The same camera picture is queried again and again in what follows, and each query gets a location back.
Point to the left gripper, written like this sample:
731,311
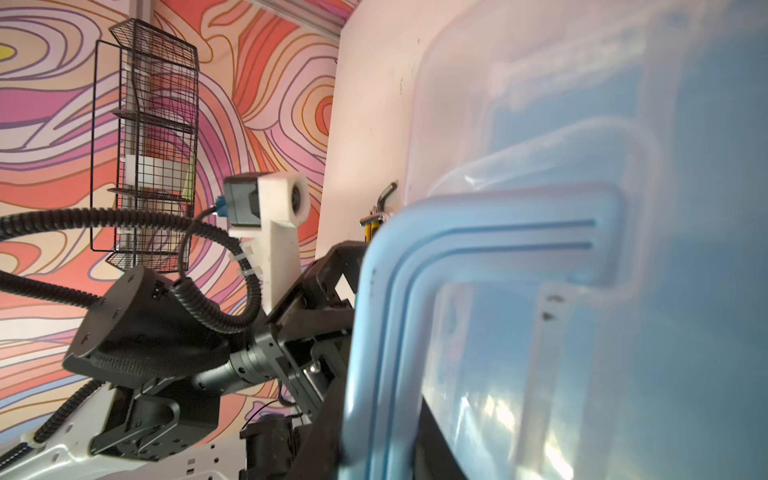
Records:
303,343

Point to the blue plastic tool box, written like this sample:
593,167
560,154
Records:
576,286

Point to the yellow black utility knife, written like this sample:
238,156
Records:
372,223

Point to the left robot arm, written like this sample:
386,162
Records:
159,357

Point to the dark steel hex key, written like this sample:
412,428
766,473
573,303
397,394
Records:
384,196

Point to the left black wire basket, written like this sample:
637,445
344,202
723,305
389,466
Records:
154,108

